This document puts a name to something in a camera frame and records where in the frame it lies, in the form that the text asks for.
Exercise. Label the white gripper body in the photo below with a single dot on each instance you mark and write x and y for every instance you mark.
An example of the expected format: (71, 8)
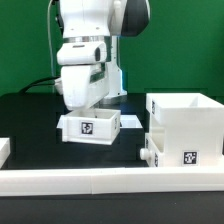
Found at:
(83, 85)

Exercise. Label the white drawer tray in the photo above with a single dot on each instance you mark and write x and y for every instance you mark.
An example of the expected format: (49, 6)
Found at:
(153, 151)
(91, 126)

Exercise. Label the white front drawer tray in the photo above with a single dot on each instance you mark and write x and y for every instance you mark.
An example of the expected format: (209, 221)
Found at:
(153, 151)

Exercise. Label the white drawer cabinet box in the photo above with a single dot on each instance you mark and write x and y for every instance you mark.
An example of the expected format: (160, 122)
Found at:
(192, 126)

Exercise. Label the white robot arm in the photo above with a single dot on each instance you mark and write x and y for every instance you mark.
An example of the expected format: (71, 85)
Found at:
(88, 56)

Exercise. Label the marker sheet on table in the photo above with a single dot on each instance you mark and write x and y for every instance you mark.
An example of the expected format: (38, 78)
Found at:
(126, 121)

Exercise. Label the white front fence rail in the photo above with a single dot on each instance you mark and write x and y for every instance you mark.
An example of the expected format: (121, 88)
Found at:
(109, 181)

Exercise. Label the white fence rail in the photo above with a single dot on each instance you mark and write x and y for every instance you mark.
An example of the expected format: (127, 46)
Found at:
(4, 150)
(109, 181)

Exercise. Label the white left fence rail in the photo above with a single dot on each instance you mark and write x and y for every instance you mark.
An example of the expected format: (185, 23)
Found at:
(4, 150)

